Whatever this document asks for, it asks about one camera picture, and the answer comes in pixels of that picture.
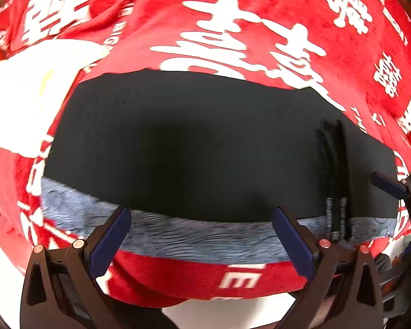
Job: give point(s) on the white cloth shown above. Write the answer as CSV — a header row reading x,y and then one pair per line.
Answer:
x,y
24,102

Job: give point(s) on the red printed blanket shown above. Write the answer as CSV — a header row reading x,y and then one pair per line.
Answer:
x,y
260,17

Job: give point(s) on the black pants with patterned lining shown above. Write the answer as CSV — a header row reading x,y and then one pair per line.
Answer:
x,y
191,157

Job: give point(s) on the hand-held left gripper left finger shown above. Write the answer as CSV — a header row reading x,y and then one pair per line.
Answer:
x,y
109,243

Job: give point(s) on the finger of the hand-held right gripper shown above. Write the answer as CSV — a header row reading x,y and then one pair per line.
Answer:
x,y
388,184

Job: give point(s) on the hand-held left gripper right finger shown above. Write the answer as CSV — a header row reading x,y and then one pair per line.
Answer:
x,y
294,243

